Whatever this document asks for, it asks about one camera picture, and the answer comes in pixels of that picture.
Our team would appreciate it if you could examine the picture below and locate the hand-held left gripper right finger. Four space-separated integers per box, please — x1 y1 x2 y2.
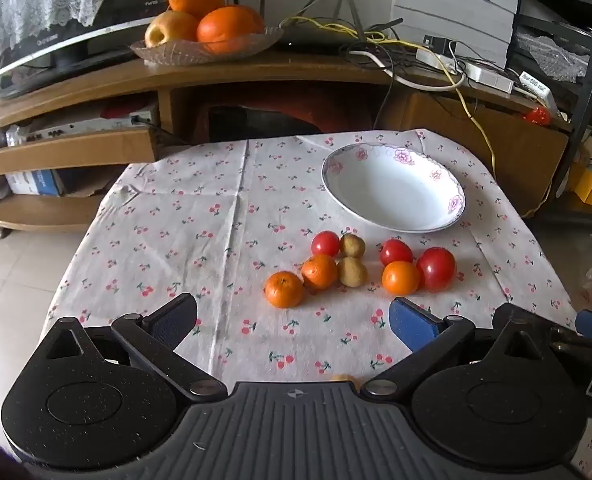
361 296 549 403

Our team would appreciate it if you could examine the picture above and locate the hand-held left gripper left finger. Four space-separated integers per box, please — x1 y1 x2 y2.
43 292 229 403

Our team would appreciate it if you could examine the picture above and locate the smooth orange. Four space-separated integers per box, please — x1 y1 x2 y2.
381 260 421 296

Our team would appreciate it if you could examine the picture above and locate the large orange-red tomato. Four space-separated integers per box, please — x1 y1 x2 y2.
416 247 458 293

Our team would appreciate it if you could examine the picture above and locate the dimpled tangerine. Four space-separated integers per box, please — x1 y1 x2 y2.
264 271 305 309
301 254 339 291

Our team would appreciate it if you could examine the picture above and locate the small red tomato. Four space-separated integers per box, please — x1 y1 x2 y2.
310 230 341 258

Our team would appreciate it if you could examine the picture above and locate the white floral bowl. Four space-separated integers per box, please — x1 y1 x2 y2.
322 143 467 233

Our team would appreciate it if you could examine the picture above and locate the cherry print tablecloth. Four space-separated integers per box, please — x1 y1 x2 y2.
40 130 579 396

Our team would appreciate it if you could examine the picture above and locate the blue and white box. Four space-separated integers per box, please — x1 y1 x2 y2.
6 169 64 197

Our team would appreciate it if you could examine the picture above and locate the red plastic bag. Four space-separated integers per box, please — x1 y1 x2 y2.
522 106 552 126

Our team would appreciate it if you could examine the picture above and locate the silver set-top box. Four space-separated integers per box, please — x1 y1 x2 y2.
23 105 159 143

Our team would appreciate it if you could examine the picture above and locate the dark bulky object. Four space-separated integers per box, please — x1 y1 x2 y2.
208 105 321 143

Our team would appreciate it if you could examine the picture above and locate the white labelled box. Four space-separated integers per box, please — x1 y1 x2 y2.
518 71 559 116

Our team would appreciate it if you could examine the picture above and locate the white plastic box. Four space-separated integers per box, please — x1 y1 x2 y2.
465 62 514 93

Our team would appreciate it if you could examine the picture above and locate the red cloth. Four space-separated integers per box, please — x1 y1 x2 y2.
196 82 377 143

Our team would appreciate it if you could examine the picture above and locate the wooden television cabinet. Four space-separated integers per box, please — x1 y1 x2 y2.
0 50 569 241

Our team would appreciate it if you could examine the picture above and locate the bubble wrap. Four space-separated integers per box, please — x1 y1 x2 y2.
513 30 592 83

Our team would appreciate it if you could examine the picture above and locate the glass dish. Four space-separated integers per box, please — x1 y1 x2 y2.
130 25 284 67

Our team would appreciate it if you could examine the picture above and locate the white power strip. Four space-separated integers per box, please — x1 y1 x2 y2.
415 47 464 68

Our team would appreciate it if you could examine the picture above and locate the black power adapter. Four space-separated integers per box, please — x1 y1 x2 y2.
423 35 457 56

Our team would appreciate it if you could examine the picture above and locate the yellow-red apple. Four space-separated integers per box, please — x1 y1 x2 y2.
144 10 200 49

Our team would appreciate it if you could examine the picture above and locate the black router with antennas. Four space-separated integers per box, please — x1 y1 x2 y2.
228 0 407 56

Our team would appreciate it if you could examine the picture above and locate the white lace cloth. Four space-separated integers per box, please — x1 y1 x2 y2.
0 0 124 78

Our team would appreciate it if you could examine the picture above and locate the thick white cable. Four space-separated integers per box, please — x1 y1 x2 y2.
348 50 467 92

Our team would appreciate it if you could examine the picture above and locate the black cable bundle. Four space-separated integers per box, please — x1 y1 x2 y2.
338 35 477 131

